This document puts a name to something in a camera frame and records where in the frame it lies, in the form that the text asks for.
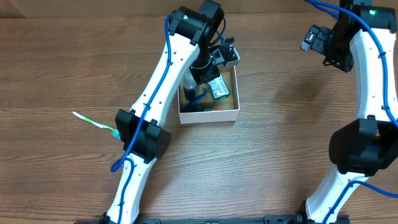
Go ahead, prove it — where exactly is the blue disposable razor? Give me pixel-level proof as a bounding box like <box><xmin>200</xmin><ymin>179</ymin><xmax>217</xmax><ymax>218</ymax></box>
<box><xmin>186</xmin><ymin>88</ymin><xmax>209</xmax><ymax>107</ymax></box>

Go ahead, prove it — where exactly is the clear pump bottle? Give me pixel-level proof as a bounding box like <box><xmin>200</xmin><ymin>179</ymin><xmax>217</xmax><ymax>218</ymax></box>
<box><xmin>183</xmin><ymin>69</ymin><xmax>199</xmax><ymax>101</ymax></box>

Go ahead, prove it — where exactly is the green white soap pack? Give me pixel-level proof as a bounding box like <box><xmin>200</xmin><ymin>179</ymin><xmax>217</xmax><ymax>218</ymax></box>
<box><xmin>208</xmin><ymin>75</ymin><xmax>230</xmax><ymax>101</ymax></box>

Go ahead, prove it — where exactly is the Colgate toothpaste tube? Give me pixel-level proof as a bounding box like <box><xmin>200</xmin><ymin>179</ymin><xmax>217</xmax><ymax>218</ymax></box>
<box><xmin>198</xmin><ymin>108</ymin><xmax>222</xmax><ymax>112</ymax></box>

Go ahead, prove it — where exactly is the green white toothbrush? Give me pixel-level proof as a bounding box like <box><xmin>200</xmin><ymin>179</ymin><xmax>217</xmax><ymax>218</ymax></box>
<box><xmin>72</xmin><ymin>111</ymin><xmax>121</xmax><ymax>139</ymax></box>

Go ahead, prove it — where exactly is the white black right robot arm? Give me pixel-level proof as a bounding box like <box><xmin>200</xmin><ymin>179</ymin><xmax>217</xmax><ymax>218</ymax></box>
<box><xmin>292</xmin><ymin>1</ymin><xmax>397</xmax><ymax>223</ymax></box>

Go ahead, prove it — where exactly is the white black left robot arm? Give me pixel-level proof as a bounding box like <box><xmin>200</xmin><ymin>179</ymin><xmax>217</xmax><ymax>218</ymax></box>
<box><xmin>99</xmin><ymin>1</ymin><xmax>231</xmax><ymax>224</ymax></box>

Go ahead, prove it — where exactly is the white cardboard box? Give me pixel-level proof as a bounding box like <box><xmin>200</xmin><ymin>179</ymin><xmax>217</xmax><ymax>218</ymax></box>
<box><xmin>177</xmin><ymin>65</ymin><xmax>240</xmax><ymax>124</ymax></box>

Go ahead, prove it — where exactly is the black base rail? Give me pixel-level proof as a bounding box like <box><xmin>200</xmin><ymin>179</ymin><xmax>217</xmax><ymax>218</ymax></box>
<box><xmin>74</xmin><ymin>213</ymin><xmax>351</xmax><ymax>224</ymax></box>

